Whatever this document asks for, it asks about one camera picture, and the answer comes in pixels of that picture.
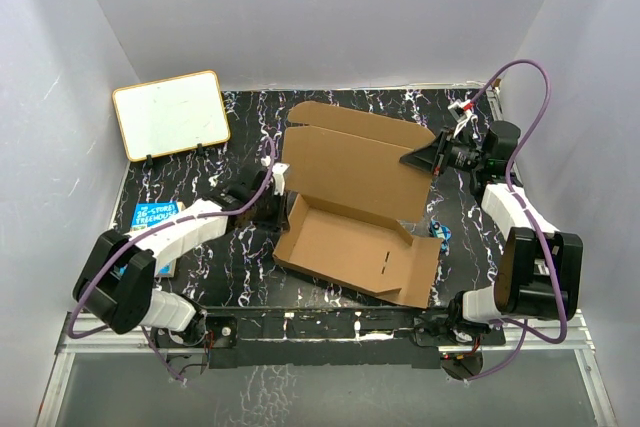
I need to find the brown cardboard box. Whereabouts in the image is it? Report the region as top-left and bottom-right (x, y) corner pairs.
(274, 101), (441, 308)

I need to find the small blue toy car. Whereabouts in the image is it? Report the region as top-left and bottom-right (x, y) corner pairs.
(429, 220), (451, 255)

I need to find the blue treehouse book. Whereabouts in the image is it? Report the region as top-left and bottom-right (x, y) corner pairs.
(125, 201), (185, 279)

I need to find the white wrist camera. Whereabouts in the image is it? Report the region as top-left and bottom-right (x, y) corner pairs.
(272, 162), (289, 196)
(448, 100), (477, 138)

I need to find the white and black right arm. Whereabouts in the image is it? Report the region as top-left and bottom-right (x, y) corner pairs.
(400, 121), (583, 344)

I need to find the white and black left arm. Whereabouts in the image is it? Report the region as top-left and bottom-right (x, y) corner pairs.
(72, 163), (289, 346)

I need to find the small orange-framed whiteboard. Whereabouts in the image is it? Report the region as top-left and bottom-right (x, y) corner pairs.
(112, 70), (231, 162)

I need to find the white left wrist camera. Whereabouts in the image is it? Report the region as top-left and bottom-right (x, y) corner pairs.
(272, 162), (289, 196)

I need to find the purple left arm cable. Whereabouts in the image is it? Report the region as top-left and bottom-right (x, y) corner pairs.
(67, 135), (279, 388)

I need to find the black mounting base bracket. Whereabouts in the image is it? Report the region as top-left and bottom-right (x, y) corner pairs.
(151, 306), (506, 378)

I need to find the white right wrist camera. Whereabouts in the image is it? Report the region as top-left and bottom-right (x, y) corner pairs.
(448, 100), (477, 138)

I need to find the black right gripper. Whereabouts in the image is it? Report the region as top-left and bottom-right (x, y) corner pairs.
(400, 126), (486, 176)

